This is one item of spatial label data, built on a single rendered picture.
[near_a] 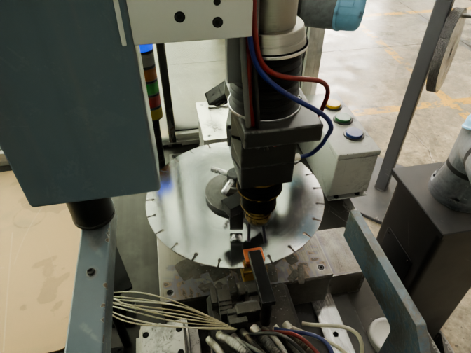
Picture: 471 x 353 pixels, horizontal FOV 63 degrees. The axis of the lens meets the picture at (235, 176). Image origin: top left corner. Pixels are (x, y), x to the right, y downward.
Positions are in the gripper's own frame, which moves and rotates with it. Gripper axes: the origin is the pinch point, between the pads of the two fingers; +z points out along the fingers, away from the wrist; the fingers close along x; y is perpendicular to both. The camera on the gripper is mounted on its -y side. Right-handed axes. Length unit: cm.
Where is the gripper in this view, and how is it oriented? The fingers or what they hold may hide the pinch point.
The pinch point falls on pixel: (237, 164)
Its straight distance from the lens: 73.0
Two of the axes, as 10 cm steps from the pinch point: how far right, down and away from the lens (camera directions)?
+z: -1.4, 9.7, 1.8
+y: 8.1, 2.2, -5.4
